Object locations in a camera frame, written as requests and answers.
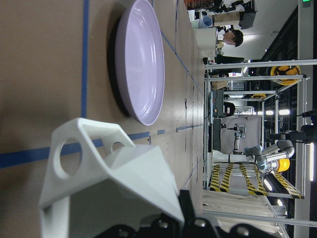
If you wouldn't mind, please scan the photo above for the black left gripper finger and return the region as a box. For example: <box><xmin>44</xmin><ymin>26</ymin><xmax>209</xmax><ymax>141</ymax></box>
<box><xmin>178</xmin><ymin>189</ymin><xmax>196</xmax><ymax>221</ymax></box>

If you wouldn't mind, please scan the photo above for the white angular cup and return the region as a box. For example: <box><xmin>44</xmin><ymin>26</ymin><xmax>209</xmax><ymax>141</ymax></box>
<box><xmin>39</xmin><ymin>118</ymin><xmax>184</xmax><ymax>238</ymax></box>

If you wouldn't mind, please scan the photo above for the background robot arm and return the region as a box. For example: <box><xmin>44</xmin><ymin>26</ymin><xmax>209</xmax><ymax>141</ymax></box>
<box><xmin>203</xmin><ymin>140</ymin><xmax>302</xmax><ymax>218</ymax></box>

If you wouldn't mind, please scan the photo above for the lavender plate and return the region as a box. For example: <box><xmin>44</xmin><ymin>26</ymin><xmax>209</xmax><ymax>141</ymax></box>
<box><xmin>114</xmin><ymin>0</ymin><xmax>165</xmax><ymax>126</ymax></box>

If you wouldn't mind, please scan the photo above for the yellow black hazard barrier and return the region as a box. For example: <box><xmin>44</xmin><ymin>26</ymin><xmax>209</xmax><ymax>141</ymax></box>
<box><xmin>209</xmin><ymin>163</ymin><xmax>304</xmax><ymax>199</ymax></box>

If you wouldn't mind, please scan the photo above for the person in background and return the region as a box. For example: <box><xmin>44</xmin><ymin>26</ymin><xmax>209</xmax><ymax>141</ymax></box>
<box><xmin>217</xmin><ymin>27</ymin><xmax>244</xmax><ymax>50</ymax></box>

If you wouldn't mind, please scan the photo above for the aluminium frame rack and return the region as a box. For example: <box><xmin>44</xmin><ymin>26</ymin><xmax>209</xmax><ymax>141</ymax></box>
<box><xmin>203</xmin><ymin>58</ymin><xmax>311</xmax><ymax>199</ymax></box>

